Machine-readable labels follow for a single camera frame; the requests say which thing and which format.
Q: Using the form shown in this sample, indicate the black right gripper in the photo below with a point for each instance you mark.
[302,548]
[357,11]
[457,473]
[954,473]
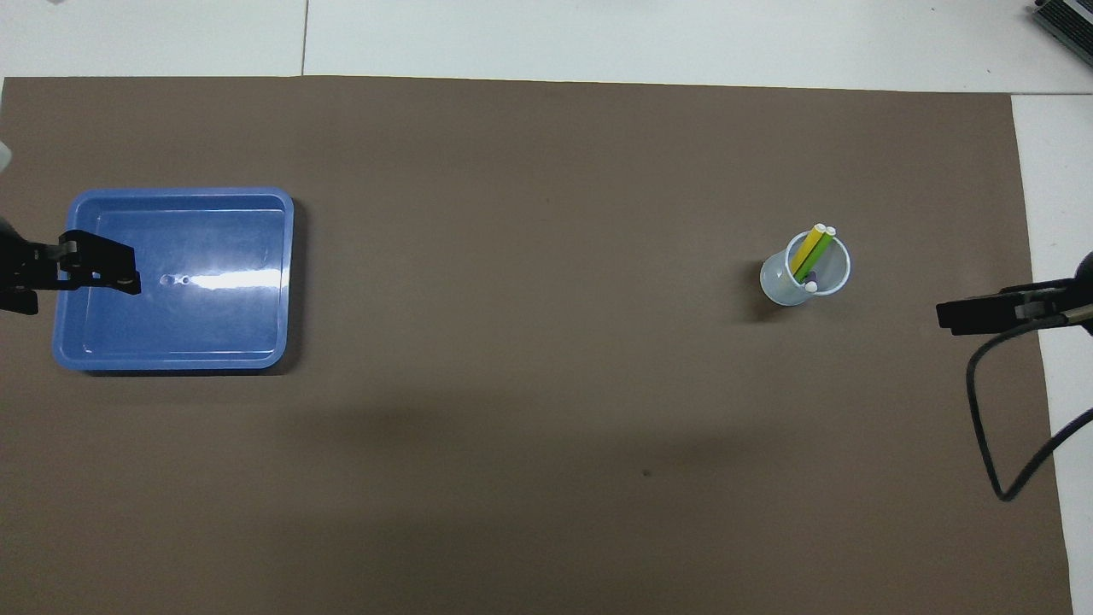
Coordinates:
[1084,282]

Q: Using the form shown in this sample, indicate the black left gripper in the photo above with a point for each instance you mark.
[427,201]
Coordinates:
[21,265]

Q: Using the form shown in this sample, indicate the green pen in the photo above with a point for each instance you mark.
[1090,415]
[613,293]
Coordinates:
[820,252]

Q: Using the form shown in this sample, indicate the purple pen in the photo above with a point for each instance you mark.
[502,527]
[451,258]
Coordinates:
[809,277]

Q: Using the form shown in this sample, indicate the yellow pen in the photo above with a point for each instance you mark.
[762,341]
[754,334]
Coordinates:
[809,246]

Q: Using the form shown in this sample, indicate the blue plastic tray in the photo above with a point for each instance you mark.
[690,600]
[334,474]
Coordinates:
[213,333]

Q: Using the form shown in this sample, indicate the translucent plastic measuring cup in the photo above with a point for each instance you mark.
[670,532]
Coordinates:
[781,286]

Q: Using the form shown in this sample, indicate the grey ribbed device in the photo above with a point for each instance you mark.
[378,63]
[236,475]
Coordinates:
[1067,21]

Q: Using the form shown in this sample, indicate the brown table mat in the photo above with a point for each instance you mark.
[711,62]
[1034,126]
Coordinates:
[529,384]

